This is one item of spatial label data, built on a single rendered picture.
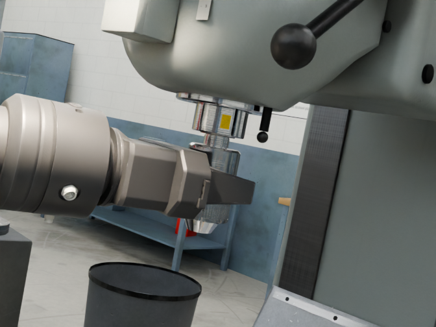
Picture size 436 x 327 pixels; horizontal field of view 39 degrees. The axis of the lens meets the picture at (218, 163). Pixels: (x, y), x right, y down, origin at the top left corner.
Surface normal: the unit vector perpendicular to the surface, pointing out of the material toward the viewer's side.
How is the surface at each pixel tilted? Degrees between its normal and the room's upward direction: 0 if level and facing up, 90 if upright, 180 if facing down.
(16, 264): 90
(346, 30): 108
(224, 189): 90
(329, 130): 90
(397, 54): 90
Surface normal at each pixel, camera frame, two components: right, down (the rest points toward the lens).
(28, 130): 0.51, -0.32
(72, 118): 0.47, -0.66
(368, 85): -0.67, 0.36
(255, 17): 0.10, 0.32
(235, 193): 0.48, 0.14
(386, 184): -0.66, -0.08
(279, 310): -0.51, -0.51
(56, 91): 0.73, 0.18
